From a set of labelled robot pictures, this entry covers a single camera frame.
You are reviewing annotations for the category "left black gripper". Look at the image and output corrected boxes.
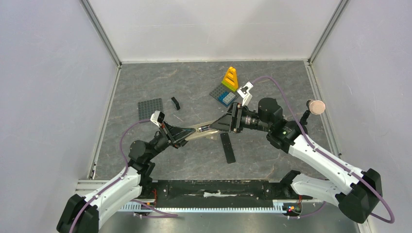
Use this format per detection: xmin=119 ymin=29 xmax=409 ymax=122
xmin=146 ymin=120 xmax=197 ymax=161

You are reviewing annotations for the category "black slim remote control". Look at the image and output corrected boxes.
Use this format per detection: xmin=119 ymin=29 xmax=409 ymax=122
xmin=220 ymin=133 xmax=236 ymax=164

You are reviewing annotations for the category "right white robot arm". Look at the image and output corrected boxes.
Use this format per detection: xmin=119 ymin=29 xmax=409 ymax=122
xmin=210 ymin=98 xmax=382 ymax=223

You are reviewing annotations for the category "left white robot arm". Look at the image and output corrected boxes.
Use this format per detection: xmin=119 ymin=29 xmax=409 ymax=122
xmin=56 ymin=122 xmax=196 ymax=233

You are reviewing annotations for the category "grey blue lego plate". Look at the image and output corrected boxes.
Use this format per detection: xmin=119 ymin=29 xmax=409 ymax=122
xmin=209 ymin=83 xmax=239 ymax=107

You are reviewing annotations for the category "small black plastic piece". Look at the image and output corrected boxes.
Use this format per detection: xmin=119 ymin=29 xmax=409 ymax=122
xmin=171 ymin=97 xmax=181 ymax=111

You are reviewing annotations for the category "dark grey lego baseplate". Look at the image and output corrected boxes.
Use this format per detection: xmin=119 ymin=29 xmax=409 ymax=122
xmin=137 ymin=98 xmax=164 ymax=120

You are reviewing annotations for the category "yellow green lego tower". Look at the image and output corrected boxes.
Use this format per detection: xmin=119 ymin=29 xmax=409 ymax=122
xmin=222 ymin=67 xmax=239 ymax=92

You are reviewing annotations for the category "black microphone stand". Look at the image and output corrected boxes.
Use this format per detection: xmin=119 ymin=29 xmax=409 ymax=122
xmin=291 ymin=110 xmax=311 ymax=134

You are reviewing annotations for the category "beige foam microphone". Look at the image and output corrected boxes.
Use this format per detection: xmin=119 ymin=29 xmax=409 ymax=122
xmin=306 ymin=100 xmax=326 ymax=115

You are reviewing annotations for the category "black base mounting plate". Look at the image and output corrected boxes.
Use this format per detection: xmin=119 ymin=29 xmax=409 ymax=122
xmin=137 ymin=179 xmax=300 ymax=208

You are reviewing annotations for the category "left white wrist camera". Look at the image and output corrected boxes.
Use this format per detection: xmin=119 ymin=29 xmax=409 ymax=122
xmin=150 ymin=110 xmax=165 ymax=128

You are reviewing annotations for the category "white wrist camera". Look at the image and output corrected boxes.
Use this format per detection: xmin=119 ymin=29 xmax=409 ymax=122
xmin=237 ymin=82 xmax=254 ymax=106
xmin=150 ymin=110 xmax=165 ymax=128

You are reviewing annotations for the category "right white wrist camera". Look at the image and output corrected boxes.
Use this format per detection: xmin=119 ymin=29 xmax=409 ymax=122
xmin=237 ymin=82 xmax=254 ymax=106

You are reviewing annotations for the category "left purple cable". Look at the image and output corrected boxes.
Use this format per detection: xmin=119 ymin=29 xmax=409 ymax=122
xmin=68 ymin=119 xmax=179 ymax=233

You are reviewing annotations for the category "purple cable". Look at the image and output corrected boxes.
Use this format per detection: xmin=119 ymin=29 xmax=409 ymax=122
xmin=251 ymin=76 xmax=395 ymax=224
xmin=68 ymin=119 xmax=179 ymax=233

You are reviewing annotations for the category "white slotted cable duct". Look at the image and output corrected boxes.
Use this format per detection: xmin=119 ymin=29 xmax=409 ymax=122
xmin=118 ymin=201 xmax=288 ymax=214

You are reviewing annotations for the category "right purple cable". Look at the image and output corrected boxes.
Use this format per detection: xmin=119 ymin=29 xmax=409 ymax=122
xmin=251 ymin=76 xmax=395 ymax=224

